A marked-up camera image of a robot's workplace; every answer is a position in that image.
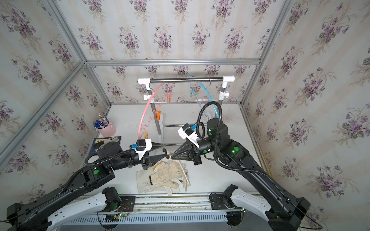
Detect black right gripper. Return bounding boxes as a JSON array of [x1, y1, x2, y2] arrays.
[[172, 139, 223, 167]]

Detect salmon plastic clothespin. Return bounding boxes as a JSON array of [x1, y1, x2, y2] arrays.
[[165, 92, 172, 104]]

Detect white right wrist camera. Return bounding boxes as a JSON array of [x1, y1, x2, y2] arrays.
[[178, 123, 199, 148]]

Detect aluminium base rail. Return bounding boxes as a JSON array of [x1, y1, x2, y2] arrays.
[[57, 192, 290, 226]]

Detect pink wavy hanger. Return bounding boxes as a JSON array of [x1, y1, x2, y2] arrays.
[[138, 82, 165, 139]]

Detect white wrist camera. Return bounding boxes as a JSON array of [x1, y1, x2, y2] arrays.
[[178, 123, 199, 148], [130, 139, 153, 160]]

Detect beige glove black cuff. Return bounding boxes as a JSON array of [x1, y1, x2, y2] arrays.
[[149, 148, 191, 196]]

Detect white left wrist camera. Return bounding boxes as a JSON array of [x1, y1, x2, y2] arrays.
[[130, 139, 153, 160]]

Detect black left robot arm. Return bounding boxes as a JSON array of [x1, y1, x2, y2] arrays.
[[6, 140, 165, 231]]

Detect small circuit board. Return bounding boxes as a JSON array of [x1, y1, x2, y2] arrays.
[[104, 212, 129, 223]]

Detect white steel drying rack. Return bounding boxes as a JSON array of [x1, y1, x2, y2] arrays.
[[136, 78, 239, 132]]

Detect blue pens in bucket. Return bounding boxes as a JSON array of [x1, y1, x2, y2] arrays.
[[93, 113, 110, 129]]

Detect orange plastic clothespin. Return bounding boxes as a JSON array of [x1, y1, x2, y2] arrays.
[[156, 110, 161, 121]]

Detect grey white stapler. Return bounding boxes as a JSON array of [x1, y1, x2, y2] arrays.
[[93, 137, 120, 149]]

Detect pink metal pen bucket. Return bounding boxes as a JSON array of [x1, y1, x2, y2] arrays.
[[94, 123, 116, 137]]

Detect blue wavy hanger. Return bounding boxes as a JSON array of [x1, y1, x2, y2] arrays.
[[186, 73, 220, 119]]

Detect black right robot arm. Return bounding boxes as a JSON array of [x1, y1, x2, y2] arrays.
[[171, 101, 310, 231]]

